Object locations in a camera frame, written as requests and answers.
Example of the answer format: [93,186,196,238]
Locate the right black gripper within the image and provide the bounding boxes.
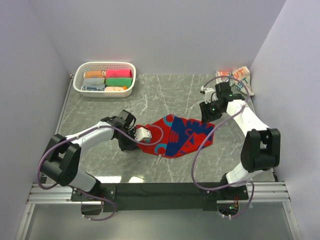
[199,99,224,125]

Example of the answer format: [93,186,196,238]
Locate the red blue cat towel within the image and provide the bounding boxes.
[136,114,215,158]

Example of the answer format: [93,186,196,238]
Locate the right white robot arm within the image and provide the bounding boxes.
[199,82,281,200]

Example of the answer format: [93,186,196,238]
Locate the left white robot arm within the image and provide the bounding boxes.
[36,110,136,201]

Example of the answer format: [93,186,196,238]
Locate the peach rolled towel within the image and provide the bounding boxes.
[104,86,128,92]

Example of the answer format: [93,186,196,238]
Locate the green rolled towel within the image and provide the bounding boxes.
[105,77,133,88]

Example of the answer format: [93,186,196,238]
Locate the crumpled white printed towel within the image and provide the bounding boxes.
[215,66,254,96]

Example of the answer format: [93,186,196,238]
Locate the blue patterned rolled towel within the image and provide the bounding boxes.
[81,85,105,92]

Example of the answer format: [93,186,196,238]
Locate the white plastic basket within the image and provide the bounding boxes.
[73,61,137,98]

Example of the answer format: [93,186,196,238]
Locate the pink rolled towel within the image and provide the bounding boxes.
[105,68,132,79]

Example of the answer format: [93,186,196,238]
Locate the grey rolled towel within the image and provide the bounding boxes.
[83,77,105,86]

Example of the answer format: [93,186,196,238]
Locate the orange rolled towel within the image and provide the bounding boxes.
[83,70,106,79]

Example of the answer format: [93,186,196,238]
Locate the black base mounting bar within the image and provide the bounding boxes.
[70,182,251,213]

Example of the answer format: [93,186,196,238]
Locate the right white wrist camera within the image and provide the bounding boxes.
[200,86,216,104]

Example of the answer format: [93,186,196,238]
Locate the aluminium front rail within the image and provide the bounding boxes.
[27,182,291,204]

